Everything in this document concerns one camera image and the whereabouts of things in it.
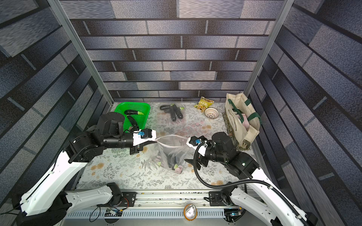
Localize long eggplant stem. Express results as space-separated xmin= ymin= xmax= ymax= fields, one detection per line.
xmin=170 ymin=106 xmax=177 ymax=121

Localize clear pink-dotted zip-top bag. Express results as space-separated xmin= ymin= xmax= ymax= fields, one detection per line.
xmin=157 ymin=103 xmax=186 ymax=124

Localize large eggplant front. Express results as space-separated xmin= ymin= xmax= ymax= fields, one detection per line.
xmin=173 ymin=105 xmax=183 ymax=120

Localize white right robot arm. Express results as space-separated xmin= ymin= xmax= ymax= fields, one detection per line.
xmin=187 ymin=132 xmax=318 ymax=226

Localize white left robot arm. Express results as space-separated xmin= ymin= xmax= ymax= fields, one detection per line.
xmin=16 ymin=112 xmax=156 ymax=226

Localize green plastic basket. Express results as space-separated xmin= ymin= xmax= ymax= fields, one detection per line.
xmin=114 ymin=102 xmax=150 ymax=130

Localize small patterned bowl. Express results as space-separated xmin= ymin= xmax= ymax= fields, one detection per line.
xmin=204 ymin=107 xmax=220 ymax=119

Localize tape roll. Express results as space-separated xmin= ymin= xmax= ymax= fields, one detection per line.
xmin=183 ymin=204 xmax=198 ymax=221

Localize yellow snack packet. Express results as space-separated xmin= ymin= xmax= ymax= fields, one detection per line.
xmin=194 ymin=97 xmax=214 ymax=113

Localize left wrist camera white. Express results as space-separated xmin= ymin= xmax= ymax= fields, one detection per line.
xmin=133 ymin=129 xmax=157 ymax=146

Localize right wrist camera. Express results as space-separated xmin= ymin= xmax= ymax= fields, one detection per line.
xmin=186 ymin=136 xmax=207 ymax=156

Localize beige tote bag green handles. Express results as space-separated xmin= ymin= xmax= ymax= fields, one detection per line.
xmin=223 ymin=93 xmax=262 ymax=151

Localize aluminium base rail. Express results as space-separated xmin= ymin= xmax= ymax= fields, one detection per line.
xmin=61 ymin=190 xmax=266 ymax=226

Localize aluminium frame post left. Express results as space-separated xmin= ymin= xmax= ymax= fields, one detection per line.
xmin=47 ymin=0 xmax=114 ymax=106

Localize aluminium frame post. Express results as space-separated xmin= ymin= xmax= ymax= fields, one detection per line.
xmin=243 ymin=0 xmax=294 ymax=97
xmin=47 ymin=0 xmax=114 ymax=106

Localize aluminium frame post right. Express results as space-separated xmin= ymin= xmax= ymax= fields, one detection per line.
xmin=243 ymin=0 xmax=294 ymax=97

